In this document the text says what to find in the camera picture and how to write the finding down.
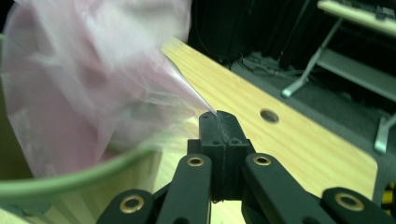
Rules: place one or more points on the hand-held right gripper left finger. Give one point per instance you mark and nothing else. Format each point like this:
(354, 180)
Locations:
(214, 133)

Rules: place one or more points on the black yellow striped stand base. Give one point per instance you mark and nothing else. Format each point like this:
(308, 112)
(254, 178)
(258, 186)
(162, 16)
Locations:
(389, 197)

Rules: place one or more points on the pink plastic garbage bag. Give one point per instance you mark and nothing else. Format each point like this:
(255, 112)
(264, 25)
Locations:
(81, 87)

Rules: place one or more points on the dark curtain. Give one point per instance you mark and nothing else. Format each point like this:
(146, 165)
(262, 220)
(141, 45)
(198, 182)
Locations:
(249, 28)

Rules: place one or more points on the white metal desk frame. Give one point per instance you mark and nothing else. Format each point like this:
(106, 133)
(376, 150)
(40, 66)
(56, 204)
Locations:
(358, 73)

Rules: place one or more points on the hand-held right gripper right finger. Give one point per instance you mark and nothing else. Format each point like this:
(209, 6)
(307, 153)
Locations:
(235, 146)

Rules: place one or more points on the green plastic waste bin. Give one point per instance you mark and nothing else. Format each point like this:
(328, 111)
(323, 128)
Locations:
(62, 184)

